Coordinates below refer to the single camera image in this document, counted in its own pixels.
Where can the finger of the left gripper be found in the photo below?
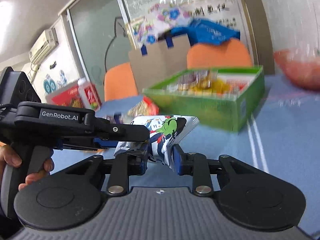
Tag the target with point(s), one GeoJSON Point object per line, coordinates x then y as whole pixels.
{"type": "Point", "coordinates": [105, 130]}
{"type": "Point", "coordinates": [101, 143]}

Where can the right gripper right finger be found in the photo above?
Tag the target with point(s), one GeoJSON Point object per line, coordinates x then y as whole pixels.
{"type": "Point", "coordinates": [195, 165]}

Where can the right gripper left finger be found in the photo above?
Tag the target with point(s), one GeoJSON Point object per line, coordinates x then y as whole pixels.
{"type": "Point", "coordinates": [125, 165]}

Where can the white blue cartoon snack packet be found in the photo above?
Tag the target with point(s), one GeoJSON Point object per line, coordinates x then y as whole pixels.
{"type": "Point", "coordinates": [165, 131]}

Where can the yellow corn snack packet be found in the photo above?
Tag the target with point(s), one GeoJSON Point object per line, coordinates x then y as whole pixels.
{"type": "Point", "coordinates": [211, 86]}

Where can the person's left hand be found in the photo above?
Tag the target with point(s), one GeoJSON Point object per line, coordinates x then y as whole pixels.
{"type": "Point", "coordinates": [10, 158]}

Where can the red noodle snack packet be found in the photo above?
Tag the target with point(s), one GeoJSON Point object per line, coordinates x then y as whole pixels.
{"type": "Point", "coordinates": [144, 108]}

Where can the white drink bottle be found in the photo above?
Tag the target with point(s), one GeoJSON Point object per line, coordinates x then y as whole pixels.
{"type": "Point", "coordinates": [88, 94]}

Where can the left orange chair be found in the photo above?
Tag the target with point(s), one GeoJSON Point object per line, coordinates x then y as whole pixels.
{"type": "Point", "coordinates": [119, 83]}

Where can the orange chair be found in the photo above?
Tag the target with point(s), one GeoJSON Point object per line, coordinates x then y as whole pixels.
{"type": "Point", "coordinates": [119, 83]}
{"type": "Point", "coordinates": [229, 54]}

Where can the red cracker box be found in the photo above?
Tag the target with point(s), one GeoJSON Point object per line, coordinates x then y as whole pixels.
{"type": "Point", "coordinates": [66, 96]}

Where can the green cardboard box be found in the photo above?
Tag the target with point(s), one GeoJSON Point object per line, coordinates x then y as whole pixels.
{"type": "Point", "coordinates": [228, 111]}

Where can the brown paper bag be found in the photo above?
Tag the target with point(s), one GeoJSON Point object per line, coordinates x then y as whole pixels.
{"type": "Point", "coordinates": [159, 61]}

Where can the white air conditioner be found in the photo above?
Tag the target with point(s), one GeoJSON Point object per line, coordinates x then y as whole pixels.
{"type": "Point", "coordinates": [43, 46]}

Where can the blue tablecloth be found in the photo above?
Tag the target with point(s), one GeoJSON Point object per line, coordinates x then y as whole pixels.
{"type": "Point", "coordinates": [281, 138]}

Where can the right orange chair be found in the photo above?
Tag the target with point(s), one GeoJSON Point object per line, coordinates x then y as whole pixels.
{"type": "Point", "coordinates": [229, 54]}

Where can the floral cloth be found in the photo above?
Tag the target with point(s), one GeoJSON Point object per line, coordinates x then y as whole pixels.
{"type": "Point", "coordinates": [159, 19]}

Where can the blue fabric bag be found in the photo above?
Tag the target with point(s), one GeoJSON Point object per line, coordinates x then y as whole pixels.
{"type": "Point", "coordinates": [205, 31]}

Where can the red plastic bowl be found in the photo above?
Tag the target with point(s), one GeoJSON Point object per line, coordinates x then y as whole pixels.
{"type": "Point", "coordinates": [300, 66]}

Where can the framed calligraphy poster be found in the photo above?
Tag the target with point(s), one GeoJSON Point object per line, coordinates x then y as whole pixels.
{"type": "Point", "coordinates": [232, 14]}

